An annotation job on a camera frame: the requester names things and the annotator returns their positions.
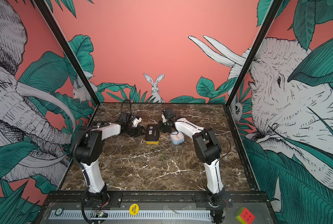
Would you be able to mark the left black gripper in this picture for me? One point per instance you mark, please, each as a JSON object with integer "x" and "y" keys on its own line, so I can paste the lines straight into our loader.
{"x": 139, "y": 131}

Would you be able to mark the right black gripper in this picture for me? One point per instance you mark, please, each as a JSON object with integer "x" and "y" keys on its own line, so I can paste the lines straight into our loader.
{"x": 161, "y": 128}

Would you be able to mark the light blue small alarm clock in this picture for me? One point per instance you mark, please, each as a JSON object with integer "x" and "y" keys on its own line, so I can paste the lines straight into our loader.
{"x": 177, "y": 137}

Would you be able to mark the yellow rectangular alarm clock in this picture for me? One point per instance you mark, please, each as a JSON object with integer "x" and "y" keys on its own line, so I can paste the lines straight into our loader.
{"x": 152, "y": 134}

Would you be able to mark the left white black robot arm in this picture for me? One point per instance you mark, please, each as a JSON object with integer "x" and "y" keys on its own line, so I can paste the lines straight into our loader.
{"x": 88, "y": 148}

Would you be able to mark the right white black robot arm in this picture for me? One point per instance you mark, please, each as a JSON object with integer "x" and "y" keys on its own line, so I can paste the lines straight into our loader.
{"x": 207, "y": 148}

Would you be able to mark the yellow round sticker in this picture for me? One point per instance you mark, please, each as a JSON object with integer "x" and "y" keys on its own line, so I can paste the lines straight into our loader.
{"x": 134, "y": 209}

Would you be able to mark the small green circuit board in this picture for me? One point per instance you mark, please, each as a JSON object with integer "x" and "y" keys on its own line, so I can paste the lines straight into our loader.
{"x": 100, "y": 214}

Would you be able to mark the colourful rubik cube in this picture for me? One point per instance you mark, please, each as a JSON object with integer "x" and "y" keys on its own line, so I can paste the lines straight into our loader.
{"x": 244, "y": 216}

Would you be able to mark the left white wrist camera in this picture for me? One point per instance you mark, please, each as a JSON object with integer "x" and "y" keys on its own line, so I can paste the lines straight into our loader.
{"x": 136, "y": 121}

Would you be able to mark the white slotted cable duct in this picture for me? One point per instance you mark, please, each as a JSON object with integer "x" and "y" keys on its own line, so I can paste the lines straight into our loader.
{"x": 124, "y": 214}

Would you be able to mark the black mounting rail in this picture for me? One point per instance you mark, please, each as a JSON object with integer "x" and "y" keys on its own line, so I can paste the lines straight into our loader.
{"x": 200, "y": 198}

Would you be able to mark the left black frame post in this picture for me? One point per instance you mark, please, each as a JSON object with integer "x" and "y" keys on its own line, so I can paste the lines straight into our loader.
{"x": 60, "y": 37}

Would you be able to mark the black frame post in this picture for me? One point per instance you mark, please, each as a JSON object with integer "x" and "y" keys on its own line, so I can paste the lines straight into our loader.
{"x": 272, "y": 11}
{"x": 60, "y": 37}

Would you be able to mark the right black frame post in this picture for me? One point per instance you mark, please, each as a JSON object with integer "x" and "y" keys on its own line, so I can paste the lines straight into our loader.
{"x": 272, "y": 11}

